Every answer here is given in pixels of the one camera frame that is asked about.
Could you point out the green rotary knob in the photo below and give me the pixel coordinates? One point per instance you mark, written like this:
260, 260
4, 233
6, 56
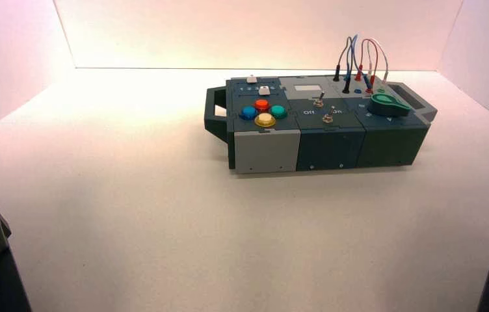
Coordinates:
385, 106

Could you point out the yellow round push button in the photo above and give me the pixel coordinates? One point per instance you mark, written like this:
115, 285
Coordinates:
264, 119

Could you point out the blue round push button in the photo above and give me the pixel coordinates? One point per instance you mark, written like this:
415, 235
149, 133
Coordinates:
248, 113

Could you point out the red round push button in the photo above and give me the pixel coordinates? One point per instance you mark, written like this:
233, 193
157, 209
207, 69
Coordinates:
261, 104

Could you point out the green round push button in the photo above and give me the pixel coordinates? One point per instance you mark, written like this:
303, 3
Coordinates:
278, 111

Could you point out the white slider cap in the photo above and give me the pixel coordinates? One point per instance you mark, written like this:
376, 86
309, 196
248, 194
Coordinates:
264, 90
251, 79

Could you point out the dark teal grey control box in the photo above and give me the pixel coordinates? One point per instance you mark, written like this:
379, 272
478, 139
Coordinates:
330, 146

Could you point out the metal toggle switch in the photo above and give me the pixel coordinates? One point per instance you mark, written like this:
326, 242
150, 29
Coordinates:
319, 101
328, 117

